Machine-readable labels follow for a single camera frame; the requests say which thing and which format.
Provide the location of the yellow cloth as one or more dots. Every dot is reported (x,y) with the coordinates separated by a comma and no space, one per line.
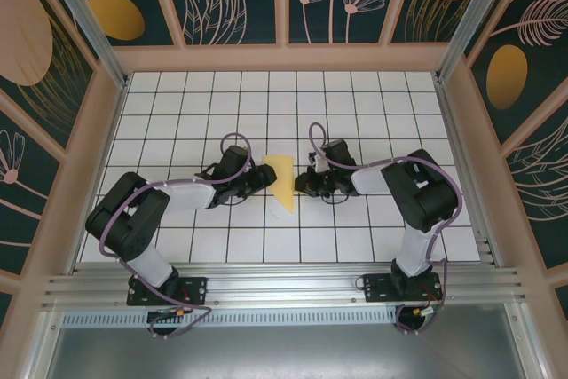
(284,183)

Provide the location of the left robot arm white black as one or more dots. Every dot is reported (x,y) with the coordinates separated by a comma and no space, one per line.
(191,195)

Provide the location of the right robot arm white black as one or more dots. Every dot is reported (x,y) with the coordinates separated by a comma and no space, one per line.
(370,181)

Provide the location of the yellow power connector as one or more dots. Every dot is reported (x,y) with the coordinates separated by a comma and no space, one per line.
(417,310)
(179,312)

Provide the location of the grey metal panel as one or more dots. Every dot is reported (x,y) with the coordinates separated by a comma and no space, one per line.
(284,352)

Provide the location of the aluminium mounting rail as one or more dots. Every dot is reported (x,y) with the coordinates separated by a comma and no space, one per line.
(284,281)

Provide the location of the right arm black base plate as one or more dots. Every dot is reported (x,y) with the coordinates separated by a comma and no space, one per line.
(377,288)

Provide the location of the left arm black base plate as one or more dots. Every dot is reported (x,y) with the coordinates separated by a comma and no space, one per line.
(197,286)

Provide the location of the aluminium side rail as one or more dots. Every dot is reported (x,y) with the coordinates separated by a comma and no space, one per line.
(460,139)

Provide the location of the aluminium frame post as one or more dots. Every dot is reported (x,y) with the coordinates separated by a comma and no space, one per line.
(84,19)
(484,19)

